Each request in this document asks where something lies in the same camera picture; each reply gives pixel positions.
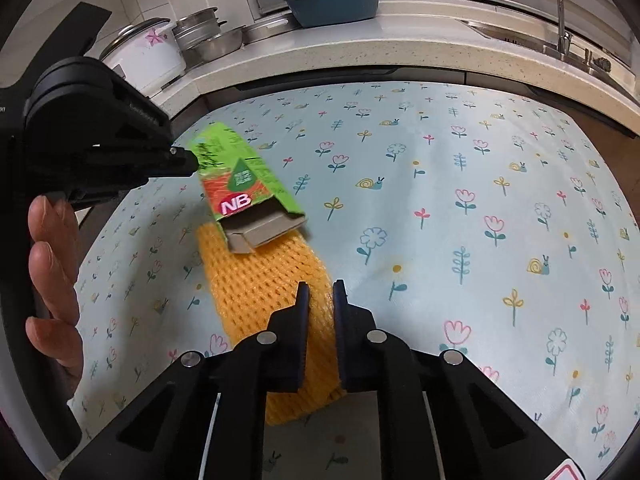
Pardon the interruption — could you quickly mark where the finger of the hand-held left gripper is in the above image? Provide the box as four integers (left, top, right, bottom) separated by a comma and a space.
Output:
145, 145, 201, 179

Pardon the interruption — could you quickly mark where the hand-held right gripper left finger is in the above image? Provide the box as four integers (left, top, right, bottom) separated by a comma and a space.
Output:
60, 281, 312, 480

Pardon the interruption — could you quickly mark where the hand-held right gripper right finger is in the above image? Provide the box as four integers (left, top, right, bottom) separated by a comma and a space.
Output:
332, 280, 576, 480

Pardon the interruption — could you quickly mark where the yellow foam net sleeve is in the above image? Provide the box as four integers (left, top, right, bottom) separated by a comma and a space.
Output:
197, 222, 348, 427

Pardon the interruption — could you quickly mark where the green cardboard box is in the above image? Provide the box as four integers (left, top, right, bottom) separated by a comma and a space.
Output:
190, 122, 308, 256

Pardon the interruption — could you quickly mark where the person's left hand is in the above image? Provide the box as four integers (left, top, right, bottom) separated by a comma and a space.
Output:
26, 195, 84, 386

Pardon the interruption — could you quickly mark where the white flowered rice cooker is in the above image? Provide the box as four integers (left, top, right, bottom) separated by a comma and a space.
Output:
98, 17, 187, 97

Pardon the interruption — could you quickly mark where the black appliance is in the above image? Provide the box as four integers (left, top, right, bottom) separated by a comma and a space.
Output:
65, 2, 113, 58

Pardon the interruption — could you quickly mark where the steel bowl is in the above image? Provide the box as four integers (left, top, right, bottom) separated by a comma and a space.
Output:
187, 25, 247, 68

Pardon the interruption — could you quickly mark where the flat steel tray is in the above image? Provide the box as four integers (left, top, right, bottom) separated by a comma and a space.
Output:
242, 15, 297, 44

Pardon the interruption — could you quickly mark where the floral patterned tablecloth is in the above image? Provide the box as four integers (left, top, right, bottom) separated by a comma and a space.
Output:
70, 80, 638, 480

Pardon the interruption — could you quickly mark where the blue plastic basin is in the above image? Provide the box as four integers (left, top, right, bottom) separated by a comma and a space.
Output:
285, 0, 381, 28

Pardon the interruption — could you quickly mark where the speckled kitchen counter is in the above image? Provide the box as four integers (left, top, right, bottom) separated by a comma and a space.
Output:
145, 0, 640, 136

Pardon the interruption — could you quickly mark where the stainless steel sink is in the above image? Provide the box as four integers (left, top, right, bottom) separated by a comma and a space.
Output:
460, 20, 631, 81

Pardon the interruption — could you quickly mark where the chrome kitchen faucet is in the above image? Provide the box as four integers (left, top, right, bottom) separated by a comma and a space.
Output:
505, 0, 572, 56

